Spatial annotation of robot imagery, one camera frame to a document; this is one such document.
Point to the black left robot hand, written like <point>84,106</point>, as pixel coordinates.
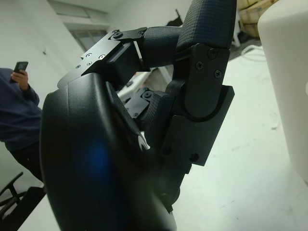
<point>96,156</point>

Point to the person's bare hand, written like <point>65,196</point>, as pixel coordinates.
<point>22,80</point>

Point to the black smartphone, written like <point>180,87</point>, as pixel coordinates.
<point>20,66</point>

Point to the white two-slot toaster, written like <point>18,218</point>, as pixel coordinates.
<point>288,84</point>

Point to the person in blue sweater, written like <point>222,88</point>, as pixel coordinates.
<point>16,115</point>

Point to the window with blinds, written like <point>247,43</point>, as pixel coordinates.
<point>77,10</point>

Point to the wooden crate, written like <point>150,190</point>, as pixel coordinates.
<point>250,14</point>

